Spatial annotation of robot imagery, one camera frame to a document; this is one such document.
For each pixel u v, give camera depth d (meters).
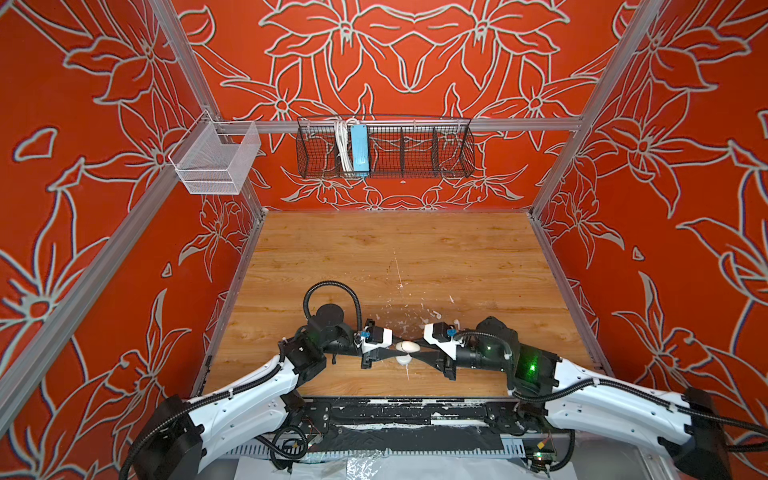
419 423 0.73
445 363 0.59
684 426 0.42
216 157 0.94
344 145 0.90
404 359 0.81
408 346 0.64
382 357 0.66
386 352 0.64
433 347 0.57
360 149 0.90
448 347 0.57
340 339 0.62
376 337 0.55
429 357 0.65
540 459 0.68
